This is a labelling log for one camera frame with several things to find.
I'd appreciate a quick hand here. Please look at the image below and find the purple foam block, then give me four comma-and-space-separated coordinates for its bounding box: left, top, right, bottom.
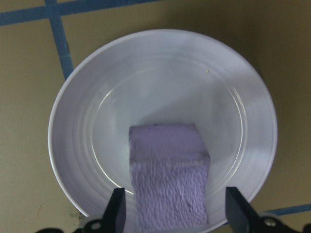
128, 123, 211, 233

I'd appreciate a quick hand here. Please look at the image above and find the white round plate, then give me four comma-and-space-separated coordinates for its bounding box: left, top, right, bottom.
48, 29, 278, 231

